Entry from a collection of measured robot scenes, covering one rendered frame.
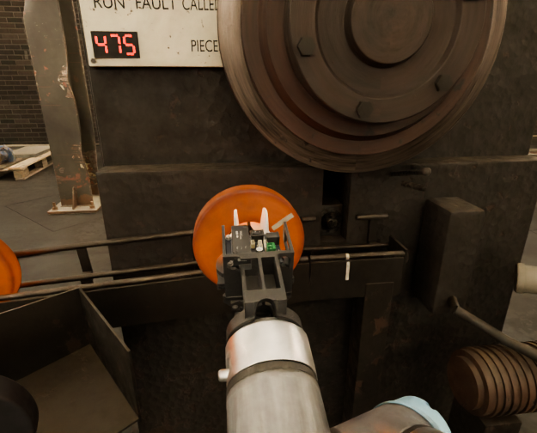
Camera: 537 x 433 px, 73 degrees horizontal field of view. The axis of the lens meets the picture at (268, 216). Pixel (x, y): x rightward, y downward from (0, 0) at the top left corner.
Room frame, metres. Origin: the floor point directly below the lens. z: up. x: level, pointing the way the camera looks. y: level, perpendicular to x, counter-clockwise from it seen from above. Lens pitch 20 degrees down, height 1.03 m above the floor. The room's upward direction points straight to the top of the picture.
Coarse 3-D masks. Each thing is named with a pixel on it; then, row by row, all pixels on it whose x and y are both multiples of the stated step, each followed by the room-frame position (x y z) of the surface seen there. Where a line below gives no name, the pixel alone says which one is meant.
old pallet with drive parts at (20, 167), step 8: (48, 152) 4.85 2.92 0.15; (16, 160) 4.36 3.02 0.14; (24, 160) 4.45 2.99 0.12; (32, 160) 4.34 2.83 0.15; (40, 160) 4.50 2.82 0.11; (0, 168) 3.94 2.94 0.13; (8, 168) 3.95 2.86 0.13; (16, 168) 3.97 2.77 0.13; (24, 168) 4.03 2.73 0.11; (40, 168) 4.44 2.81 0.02; (0, 176) 4.10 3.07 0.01; (16, 176) 3.96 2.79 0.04; (24, 176) 4.00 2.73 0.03
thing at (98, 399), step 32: (0, 320) 0.44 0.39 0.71; (32, 320) 0.47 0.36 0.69; (64, 320) 0.50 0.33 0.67; (96, 320) 0.46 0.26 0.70; (0, 352) 0.44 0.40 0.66; (32, 352) 0.46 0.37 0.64; (64, 352) 0.49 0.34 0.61; (96, 352) 0.49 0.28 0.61; (128, 352) 0.37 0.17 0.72; (32, 384) 0.43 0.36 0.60; (64, 384) 0.43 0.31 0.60; (96, 384) 0.43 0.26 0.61; (128, 384) 0.38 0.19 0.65; (64, 416) 0.38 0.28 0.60; (96, 416) 0.37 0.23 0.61; (128, 416) 0.37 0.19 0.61
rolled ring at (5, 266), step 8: (0, 240) 0.62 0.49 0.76; (0, 248) 0.60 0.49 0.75; (8, 248) 0.62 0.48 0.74; (0, 256) 0.59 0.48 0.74; (8, 256) 0.60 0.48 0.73; (0, 264) 0.59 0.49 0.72; (8, 264) 0.59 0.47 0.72; (16, 264) 0.61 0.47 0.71; (0, 272) 0.59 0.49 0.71; (8, 272) 0.59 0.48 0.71; (16, 272) 0.61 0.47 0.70; (0, 280) 0.59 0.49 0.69; (8, 280) 0.59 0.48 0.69; (16, 280) 0.60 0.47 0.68; (0, 288) 0.59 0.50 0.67; (8, 288) 0.59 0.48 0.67; (16, 288) 0.61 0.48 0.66
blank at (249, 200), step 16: (224, 192) 0.47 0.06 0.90; (240, 192) 0.46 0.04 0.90; (256, 192) 0.46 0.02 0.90; (272, 192) 0.47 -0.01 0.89; (208, 208) 0.45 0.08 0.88; (224, 208) 0.45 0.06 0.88; (240, 208) 0.46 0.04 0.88; (256, 208) 0.46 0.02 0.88; (272, 208) 0.46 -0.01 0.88; (288, 208) 0.47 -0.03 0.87; (208, 224) 0.45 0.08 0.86; (224, 224) 0.45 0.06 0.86; (272, 224) 0.46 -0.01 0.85; (288, 224) 0.46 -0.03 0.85; (192, 240) 0.45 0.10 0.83; (208, 240) 0.45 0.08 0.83; (208, 256) 0.45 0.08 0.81; (208, 272) 0.45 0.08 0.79
